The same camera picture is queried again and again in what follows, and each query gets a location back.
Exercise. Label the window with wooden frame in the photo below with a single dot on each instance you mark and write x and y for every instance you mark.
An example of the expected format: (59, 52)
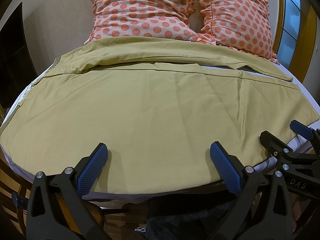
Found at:
(294, 25)

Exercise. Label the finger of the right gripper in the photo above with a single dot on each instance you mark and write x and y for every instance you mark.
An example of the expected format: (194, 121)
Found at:
(271, 142)
(301, 130)

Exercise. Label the left polka dot pillow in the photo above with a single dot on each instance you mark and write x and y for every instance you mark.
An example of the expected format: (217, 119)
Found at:
(145, 18)

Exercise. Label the polka dot pillow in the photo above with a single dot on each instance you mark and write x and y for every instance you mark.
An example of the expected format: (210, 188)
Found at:
(240, 25)
(145, 18)

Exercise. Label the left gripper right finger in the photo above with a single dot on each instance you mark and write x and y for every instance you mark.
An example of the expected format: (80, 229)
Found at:
(262, 208)

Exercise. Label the right polka dot pillow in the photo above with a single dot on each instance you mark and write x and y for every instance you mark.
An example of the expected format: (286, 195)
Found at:
(240, 25)

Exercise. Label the khaki green pants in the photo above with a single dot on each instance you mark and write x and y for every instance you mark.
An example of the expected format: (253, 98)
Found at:
(155, 114)

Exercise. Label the lavender bed sheet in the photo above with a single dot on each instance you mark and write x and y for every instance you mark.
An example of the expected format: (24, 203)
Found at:
(300, 139)

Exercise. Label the black wall television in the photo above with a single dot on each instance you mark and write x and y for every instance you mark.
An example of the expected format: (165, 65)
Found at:
(17, 69)

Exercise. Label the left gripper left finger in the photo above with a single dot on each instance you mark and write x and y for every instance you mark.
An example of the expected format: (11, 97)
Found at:
(45, 218)

